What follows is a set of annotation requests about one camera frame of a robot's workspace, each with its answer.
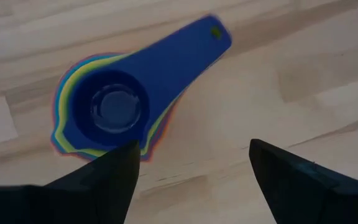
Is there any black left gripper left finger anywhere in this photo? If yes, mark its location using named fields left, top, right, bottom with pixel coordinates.
left=0, top=139, right=141, bottom=224

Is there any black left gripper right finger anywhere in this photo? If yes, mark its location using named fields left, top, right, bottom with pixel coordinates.
left=249, top=138, right=358, bottom=224

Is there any teal measuring cup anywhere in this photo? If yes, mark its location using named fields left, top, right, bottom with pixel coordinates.
left=51, top=52, right=181, bottom=161

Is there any dark blue measuring cup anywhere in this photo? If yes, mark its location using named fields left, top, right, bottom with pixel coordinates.
left=62, top=14, right=232, bottom=150

